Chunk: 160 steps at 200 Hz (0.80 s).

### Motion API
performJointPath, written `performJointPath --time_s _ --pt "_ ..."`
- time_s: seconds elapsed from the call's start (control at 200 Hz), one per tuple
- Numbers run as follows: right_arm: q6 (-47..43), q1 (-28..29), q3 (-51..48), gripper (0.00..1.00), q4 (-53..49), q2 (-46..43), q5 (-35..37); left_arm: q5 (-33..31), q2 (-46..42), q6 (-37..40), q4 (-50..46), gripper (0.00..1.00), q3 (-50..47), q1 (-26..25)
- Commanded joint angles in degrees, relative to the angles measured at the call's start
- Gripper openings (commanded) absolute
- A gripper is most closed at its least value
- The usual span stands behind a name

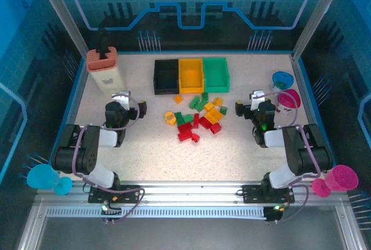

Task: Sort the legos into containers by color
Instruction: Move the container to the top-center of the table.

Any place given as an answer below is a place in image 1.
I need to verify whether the yellow rounded lego piece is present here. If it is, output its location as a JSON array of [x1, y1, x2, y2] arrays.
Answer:
[[164, 111, 177, 126]]

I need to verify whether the black plastic bin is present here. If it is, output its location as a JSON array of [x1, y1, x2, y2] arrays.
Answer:
[[153, 59, 180, 96]]

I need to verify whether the green plastic bin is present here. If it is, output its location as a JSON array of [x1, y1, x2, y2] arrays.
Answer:
[[202, 57, 231, 93]]

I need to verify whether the yellow plastic bin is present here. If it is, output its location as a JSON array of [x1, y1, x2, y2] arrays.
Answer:
[[178, 57, 205, 95]]

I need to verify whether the white cup with pink lid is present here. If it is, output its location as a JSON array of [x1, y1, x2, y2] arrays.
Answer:
[[277, 89, 301, 117]]

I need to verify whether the beige holder with salmon top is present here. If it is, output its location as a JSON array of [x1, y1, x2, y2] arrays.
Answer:
[[86, 46, 128, 97]]

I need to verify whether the white cup with blue lid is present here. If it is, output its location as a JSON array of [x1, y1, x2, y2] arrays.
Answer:
[[271, 71, 294, 92]]

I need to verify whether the cyan goblet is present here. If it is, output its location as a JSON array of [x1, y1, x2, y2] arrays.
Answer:
[[27, 164, 73, 196]]

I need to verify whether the black controller board with LED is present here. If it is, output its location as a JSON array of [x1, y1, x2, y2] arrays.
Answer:
[[265, 203, 286, 224], [100, 202, 122, 224]]

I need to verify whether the magenta goblet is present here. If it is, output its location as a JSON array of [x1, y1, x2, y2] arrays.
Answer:
[[311, 165, 359, 198]]

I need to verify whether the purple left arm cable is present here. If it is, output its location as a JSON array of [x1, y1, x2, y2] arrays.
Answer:
[[72, 93, 146, 223]]

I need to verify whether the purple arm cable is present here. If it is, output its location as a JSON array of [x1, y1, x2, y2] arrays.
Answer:
[[72, 93, 146, 223], [251, 92, 322, 223]]

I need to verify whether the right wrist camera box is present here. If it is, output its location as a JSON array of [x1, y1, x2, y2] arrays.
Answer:
[[250, 89, 266, 110]]

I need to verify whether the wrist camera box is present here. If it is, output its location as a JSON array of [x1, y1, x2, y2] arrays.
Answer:
[[111, 89, 131, 111], [250, 89, 266, 110]]

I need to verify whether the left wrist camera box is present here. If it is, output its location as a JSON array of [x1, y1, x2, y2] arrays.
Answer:
[[111, 89, 131, 111]]

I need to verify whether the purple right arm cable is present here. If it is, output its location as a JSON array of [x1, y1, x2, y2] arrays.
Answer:
[[251, 92, 322, 223]]

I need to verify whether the black tool handle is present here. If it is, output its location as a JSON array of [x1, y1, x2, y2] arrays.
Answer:
[[97, 28, 111, 60]]

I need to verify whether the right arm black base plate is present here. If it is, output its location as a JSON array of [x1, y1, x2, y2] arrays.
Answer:
[[242, 184, 295, 204]]

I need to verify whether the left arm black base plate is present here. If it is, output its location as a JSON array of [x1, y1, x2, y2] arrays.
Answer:
[[88, 184, 146, 204]]

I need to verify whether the aluminium mounting rail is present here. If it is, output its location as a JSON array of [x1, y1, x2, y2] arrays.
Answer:
[[36, 180, 348, 207]]

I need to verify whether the slotted cable duct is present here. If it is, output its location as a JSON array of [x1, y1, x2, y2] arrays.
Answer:
[[46, 206, 267, 219]]

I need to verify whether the aluminium frame post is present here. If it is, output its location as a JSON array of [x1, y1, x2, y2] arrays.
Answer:
[[291, 0, 350, 61], [32, 0, 90, 56]]

